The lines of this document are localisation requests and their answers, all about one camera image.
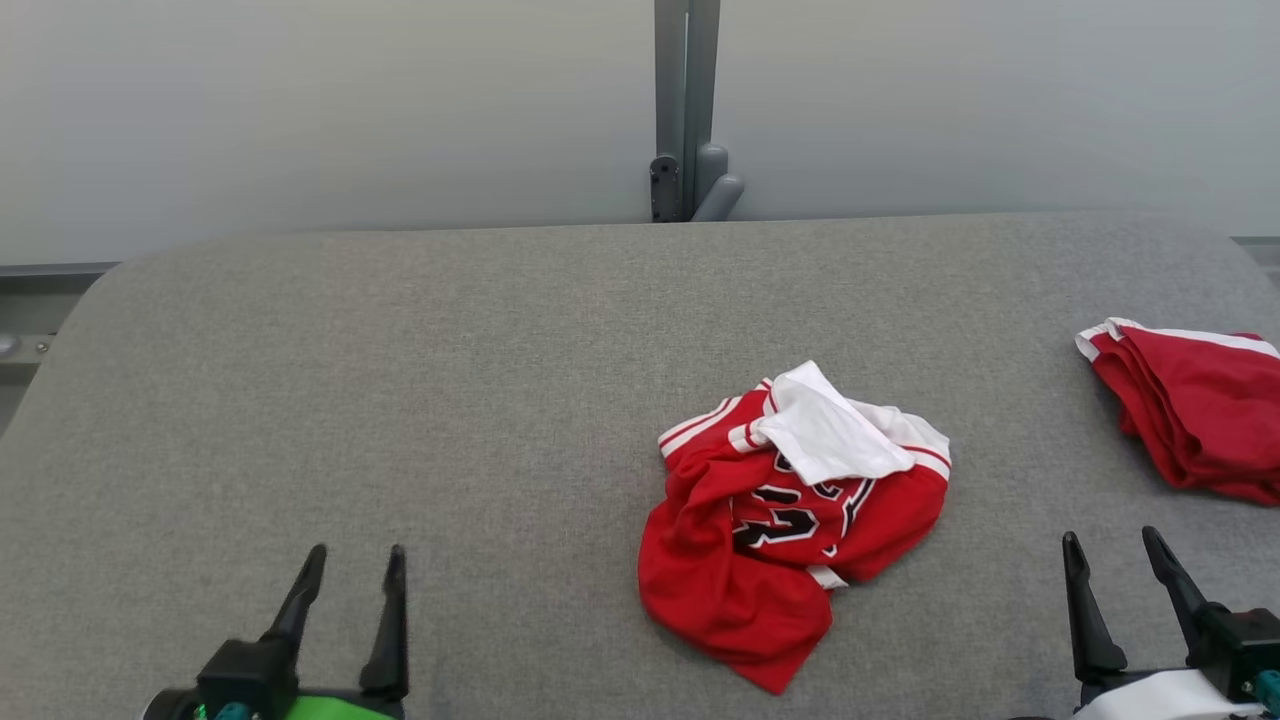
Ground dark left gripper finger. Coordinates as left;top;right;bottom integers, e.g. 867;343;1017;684
359;543;411;701
260;543;329;651

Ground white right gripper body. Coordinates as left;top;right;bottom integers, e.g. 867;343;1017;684
1068;666;1267;720

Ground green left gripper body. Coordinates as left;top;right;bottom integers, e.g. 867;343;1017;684
283;688;408;720

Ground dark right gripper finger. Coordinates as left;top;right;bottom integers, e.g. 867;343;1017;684
1061;531;1130;685
1142;526;1213;653

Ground red shorts with white trim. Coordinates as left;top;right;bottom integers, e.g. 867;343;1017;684
1075;317;1280;506

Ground red jersey with white sleeves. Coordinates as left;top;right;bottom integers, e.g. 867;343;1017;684
638;360;953;696

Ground grey metal wall rail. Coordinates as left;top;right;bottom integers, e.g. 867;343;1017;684
1232;236;1280;289
0;262;119;381

